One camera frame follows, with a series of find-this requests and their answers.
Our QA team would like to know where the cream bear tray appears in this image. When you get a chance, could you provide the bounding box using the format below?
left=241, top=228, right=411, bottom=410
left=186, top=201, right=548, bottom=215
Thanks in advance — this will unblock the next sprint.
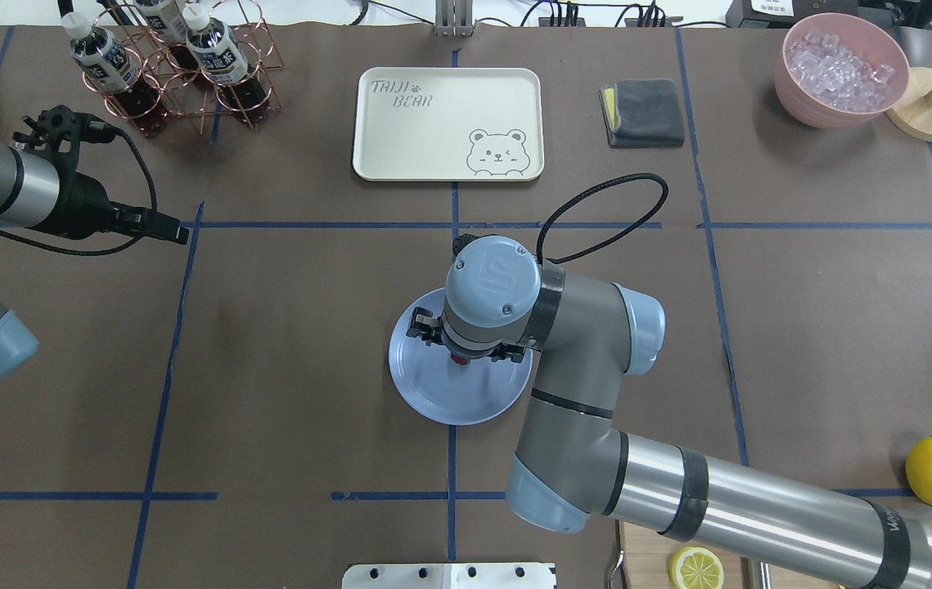
left=351, top=67, right=545, bottom=182

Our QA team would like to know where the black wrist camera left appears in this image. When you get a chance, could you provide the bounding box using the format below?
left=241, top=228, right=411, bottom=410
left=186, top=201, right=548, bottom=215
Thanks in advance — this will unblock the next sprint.
left=11, top=105, right=118, bottom=173

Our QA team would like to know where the lemon half slice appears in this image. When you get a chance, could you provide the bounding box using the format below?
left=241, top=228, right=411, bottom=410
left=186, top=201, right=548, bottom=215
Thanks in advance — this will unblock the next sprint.
left=668, top=546, right=725, bottom=589

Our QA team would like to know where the yellow lemon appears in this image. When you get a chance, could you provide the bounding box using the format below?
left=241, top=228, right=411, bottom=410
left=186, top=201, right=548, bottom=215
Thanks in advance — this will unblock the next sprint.
left=904, top=436, right=932, bottom=506

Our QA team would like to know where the dark drink bottle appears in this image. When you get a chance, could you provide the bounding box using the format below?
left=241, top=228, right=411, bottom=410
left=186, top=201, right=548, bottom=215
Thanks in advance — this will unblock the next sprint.
left=133, top=1, right=211, bottom=89
left=182, top=2, right=270, bottom=126
left=61, top=11, right=168, bottom=137

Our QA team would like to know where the blue round plate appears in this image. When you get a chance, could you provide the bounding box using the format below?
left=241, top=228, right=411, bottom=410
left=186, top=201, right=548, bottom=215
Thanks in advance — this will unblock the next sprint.
left=388, top=288, right=534, bottom=425

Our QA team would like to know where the aluminium frame post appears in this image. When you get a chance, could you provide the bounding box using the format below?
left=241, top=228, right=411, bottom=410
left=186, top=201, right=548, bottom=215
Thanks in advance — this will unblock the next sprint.
left=434, top=0, right=475, bottom=38

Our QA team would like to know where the copper wire bottle rack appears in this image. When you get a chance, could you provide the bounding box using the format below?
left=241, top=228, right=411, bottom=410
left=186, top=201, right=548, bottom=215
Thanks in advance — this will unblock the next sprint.
left=85, top=1, right=285, bottom=144

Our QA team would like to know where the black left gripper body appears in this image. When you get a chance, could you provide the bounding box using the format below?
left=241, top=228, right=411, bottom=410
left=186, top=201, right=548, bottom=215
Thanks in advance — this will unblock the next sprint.
left=49, top=172, right=145, bottom=240

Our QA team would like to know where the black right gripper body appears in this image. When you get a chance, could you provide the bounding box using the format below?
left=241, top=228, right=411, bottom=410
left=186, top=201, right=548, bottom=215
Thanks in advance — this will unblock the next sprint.
left=442, top=317, right=508, bottom=361

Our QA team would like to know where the grey folded cloth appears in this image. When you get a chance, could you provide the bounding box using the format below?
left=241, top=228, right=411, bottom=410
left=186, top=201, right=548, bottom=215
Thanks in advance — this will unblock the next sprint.
left=599, top=79, right=685, bottom=149

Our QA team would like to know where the wooden cutting board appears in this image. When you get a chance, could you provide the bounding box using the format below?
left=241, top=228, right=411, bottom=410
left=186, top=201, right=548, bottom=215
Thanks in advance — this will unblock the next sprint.
left=618, top=521, right=751, bottom=588

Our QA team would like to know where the pink bowl of ice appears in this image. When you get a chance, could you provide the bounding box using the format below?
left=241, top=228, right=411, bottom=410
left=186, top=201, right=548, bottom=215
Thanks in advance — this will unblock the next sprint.
left=775, top=12, right=908, bottom=129

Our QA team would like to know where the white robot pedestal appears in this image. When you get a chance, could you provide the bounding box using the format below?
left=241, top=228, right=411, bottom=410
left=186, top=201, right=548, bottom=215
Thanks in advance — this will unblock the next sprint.
left=341, top=562, right=558, bottom=588

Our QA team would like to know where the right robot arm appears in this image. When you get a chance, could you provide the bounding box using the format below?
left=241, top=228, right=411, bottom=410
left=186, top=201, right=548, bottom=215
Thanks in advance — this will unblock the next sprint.
left=407, top=234, right=932, bottom=588

